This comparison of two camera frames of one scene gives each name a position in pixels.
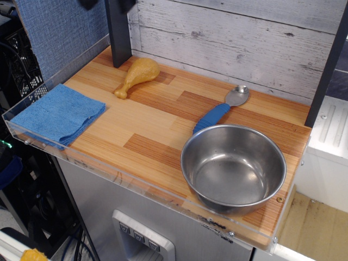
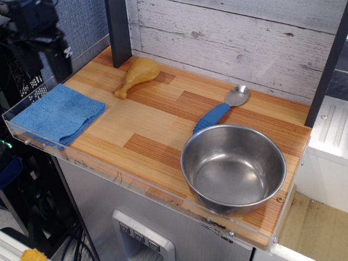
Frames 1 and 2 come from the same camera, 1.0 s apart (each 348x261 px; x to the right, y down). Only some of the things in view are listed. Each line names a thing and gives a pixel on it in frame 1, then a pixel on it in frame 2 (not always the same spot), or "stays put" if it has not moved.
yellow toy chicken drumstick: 142,70 stays put
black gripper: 124,6 → 32,25
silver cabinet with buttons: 124,224 stays put
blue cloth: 57,116 stays put
